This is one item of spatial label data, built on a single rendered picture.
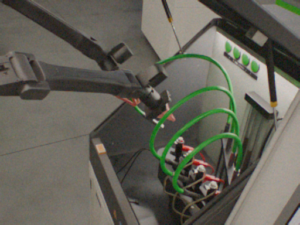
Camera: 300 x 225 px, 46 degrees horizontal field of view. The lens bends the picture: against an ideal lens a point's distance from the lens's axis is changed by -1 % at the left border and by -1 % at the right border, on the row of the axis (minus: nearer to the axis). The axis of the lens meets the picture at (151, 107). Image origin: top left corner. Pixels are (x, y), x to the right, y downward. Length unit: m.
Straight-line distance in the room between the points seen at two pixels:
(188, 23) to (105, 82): 3.17
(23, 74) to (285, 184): 0.67
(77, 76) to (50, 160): 2.07
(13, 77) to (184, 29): 3.42
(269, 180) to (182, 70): 0.73
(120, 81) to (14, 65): 0.33
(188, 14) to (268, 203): 3.25
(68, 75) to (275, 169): 0.57
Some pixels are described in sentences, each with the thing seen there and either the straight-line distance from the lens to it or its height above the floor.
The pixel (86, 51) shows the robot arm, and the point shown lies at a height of 1.40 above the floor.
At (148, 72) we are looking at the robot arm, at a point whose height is 1.41.
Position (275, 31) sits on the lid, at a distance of 0.77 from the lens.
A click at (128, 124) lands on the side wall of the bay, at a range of 1.58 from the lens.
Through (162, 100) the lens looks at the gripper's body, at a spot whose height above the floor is 1.30.
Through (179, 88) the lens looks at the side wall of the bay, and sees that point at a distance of 1.59.
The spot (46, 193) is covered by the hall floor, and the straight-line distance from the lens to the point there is 2.68.
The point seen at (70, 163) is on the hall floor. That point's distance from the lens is 2.89.
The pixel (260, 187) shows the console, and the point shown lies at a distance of 1.01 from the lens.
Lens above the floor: 1.90
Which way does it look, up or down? 32 degrees down
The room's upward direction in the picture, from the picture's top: 6 degrees clockwise
